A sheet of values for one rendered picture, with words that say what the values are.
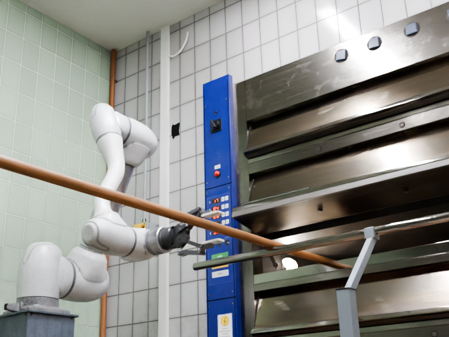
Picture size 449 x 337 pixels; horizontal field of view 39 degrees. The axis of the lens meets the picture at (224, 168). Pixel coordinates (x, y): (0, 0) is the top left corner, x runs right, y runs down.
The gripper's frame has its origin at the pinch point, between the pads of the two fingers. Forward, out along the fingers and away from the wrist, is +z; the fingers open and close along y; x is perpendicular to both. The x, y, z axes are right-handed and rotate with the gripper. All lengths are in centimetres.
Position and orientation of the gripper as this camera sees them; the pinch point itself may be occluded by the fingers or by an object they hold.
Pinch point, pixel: (214, 227)
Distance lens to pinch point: 202.0
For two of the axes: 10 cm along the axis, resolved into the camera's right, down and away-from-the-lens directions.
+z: 7.9, -2.4, -5.7
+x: -6.1, -2.7, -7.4
